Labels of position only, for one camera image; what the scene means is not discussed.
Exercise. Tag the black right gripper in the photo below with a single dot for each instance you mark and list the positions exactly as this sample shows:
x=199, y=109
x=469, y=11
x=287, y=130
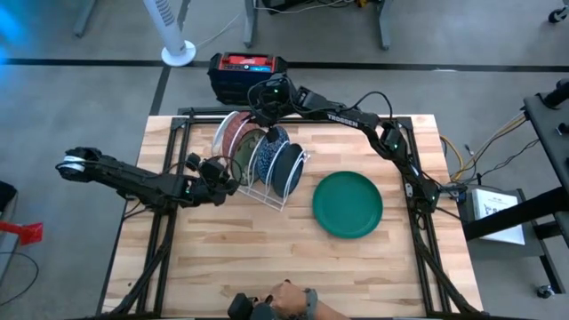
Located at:
x=273, y=104

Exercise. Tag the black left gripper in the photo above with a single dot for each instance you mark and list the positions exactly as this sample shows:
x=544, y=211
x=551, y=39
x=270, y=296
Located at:
x=209, y=191

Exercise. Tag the blue patterned plate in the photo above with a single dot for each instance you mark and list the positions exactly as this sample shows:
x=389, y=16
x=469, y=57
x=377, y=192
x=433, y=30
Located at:
x=269, y=155

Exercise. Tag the olive leaf pattern plate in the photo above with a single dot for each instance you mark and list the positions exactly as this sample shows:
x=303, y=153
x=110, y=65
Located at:
x=246, y=160

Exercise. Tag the dark blue glossy plate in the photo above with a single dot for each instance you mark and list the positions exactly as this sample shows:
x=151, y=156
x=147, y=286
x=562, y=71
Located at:
x=286, y=171

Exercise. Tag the red chevron pattern plate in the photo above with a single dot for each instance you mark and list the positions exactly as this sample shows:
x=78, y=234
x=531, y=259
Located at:
x=233, y=133

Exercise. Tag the large green plate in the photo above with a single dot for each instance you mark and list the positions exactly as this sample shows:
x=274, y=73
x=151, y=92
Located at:
x=347, y=204

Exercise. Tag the person's forearm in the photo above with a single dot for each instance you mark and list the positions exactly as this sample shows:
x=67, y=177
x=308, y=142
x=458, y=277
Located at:
x=329, y=314

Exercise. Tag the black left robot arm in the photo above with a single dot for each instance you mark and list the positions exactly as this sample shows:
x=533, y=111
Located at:
x=133, y=180

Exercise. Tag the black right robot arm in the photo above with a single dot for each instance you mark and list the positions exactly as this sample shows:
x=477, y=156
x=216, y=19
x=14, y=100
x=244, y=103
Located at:
x=351, y=117

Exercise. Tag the red black power station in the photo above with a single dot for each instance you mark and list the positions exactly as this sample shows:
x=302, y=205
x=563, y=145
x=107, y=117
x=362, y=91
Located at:
x=235, y=80

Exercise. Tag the black slotted bar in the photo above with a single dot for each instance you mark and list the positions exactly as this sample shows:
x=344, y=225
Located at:
x=200, y=110

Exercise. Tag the grey desk leg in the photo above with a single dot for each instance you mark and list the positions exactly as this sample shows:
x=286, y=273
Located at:
x=251, y=22
x=184, y=11
x=384, y=26
x=84, y=18

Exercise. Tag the black handheld device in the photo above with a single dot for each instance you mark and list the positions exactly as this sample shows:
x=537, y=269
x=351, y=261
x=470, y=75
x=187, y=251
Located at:
x=242, y=309

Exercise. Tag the white tower fan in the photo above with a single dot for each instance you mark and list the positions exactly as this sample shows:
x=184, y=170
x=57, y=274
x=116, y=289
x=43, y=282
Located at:
x=178, y=53

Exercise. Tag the person's hand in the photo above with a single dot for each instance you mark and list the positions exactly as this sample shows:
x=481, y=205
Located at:
x=289, y=300

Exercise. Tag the black equipment box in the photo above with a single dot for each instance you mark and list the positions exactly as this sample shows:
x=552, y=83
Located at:
x=280, y=3

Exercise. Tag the grey wristwatch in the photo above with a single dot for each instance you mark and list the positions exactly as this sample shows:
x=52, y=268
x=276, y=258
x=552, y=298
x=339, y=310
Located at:
x=311, y=302

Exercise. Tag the red clamp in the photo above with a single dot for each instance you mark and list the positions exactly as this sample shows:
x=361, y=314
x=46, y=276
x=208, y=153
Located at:
x=26, y=232

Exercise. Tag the black object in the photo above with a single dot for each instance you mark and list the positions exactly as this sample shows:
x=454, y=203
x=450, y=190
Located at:
x=6, y=195

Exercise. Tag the white booklet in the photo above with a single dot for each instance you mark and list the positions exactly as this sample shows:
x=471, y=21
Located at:
x=498, y=213

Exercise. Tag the grey box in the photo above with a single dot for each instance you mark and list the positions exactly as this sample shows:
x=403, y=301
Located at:
x=489, y=251

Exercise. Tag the black equipment cart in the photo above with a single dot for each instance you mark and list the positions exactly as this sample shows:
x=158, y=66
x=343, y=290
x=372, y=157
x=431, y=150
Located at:
x=547, y=129

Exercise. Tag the black caster wheel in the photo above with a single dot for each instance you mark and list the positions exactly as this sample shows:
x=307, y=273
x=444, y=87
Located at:
x=555, y=15
x=544, y=291

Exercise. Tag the black aluminium table frame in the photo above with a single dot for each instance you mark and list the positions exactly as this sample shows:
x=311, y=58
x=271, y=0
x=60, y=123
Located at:
x=161, y=266

